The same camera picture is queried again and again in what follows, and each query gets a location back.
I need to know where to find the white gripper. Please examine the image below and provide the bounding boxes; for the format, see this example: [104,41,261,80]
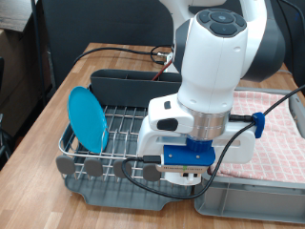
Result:
[136,94,257,179]

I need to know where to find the red wooden spoon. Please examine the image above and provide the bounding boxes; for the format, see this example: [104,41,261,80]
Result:
[152,60,173,81]

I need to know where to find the blue plastic plate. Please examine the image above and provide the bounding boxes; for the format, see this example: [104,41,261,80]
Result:
[67,85,110,155]

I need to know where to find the grey plastic crate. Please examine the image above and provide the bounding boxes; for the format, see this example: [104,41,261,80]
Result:
[193,86,305,224]

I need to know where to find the grey plastic drain tray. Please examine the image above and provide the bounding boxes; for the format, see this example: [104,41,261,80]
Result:
[57,85,196,212]

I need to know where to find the pink checkered towel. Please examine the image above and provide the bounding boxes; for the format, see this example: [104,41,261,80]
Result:
[208,90,305,184]

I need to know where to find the dark grey cutlery holder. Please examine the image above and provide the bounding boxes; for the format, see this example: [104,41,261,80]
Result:
[90,69,184,109]

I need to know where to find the black chair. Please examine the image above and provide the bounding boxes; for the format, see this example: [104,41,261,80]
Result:
[0,56,14,170]

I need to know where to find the brown cardboard box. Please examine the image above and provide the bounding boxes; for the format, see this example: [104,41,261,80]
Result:
[0,28,53,147]

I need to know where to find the black metal pole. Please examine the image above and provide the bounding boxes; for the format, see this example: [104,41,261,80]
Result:
[30,0,49,108]

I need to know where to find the wooden shelf board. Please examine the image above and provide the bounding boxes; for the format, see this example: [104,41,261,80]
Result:
[0,0,40,33]

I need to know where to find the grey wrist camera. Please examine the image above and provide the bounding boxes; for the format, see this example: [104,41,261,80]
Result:
[156,163,210,176]

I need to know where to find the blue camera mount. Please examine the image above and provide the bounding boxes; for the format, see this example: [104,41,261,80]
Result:
[162,136,216,167]

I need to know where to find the black camera cable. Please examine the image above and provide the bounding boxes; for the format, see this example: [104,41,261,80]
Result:
[121,84,305,200]

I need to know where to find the blue cable clip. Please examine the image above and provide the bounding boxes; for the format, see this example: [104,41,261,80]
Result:
[252,112,267,139]

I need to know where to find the metal wire dish rack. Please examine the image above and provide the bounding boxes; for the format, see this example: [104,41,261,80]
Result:
[55,84,199,192]

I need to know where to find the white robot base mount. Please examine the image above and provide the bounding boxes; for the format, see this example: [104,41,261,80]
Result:
[164,52,177,74]

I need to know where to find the black power cable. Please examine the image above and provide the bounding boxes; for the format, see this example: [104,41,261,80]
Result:
[73,44,174,66]

